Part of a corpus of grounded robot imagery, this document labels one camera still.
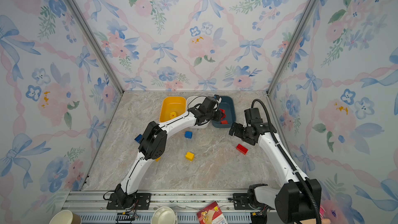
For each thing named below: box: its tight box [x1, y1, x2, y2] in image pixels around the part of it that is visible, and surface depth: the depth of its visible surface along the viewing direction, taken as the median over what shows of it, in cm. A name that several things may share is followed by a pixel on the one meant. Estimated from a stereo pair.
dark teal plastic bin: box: [211, 95, 237, 129], surface depth 105 cm
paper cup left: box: [48, 209, 83, 224], surface depth 65 cm
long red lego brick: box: [235, 143, 249, 156], surface depth 92 cm
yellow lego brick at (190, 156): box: [185, 151, 195, 162], surface depth 89 cm
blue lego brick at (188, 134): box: [184, 130, 193, 139], surface depth 99 cm
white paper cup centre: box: [150, 206, 178, 224], surface depth 71 cm
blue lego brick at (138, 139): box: [134, 133, 143, 144], surface depth 97 cm
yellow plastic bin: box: [159, 96, 187, 123], surface depth 109 cm
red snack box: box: [196, 201, 230, 224], surface depth 69 cm
